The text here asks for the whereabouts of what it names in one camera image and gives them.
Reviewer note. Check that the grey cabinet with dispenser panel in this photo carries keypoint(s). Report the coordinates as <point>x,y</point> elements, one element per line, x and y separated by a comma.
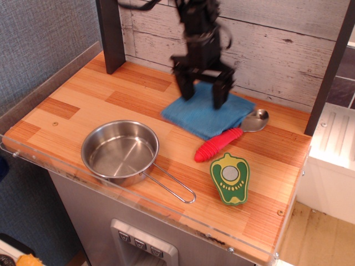
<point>115,233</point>

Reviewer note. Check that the clear acrylic front guard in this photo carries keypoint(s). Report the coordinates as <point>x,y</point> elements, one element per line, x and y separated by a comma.
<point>215,236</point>

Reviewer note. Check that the blue cloth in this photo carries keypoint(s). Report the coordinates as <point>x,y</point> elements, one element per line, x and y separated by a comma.
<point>199,117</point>

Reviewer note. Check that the grey metal left rail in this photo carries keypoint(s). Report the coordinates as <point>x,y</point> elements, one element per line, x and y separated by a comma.
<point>32,100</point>

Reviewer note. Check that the steel pan with wire handle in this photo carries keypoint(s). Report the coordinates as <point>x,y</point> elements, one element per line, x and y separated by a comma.
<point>123,153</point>

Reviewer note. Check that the spoon with red handle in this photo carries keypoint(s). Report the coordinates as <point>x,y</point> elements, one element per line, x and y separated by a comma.
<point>253,122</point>

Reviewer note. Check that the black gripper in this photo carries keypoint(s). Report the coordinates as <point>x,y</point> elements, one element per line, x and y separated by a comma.
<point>203,62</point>

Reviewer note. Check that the dark right frame post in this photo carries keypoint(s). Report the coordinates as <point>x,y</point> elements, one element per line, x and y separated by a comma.
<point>331,71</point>

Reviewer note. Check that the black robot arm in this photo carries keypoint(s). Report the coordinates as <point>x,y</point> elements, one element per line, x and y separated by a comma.
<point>199,18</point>

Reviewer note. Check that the yellow object bottom left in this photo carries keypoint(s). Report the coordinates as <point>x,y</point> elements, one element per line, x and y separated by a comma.
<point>28,260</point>

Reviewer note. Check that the green toy bell pepper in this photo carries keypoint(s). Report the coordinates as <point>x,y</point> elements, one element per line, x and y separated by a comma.
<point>231,175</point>

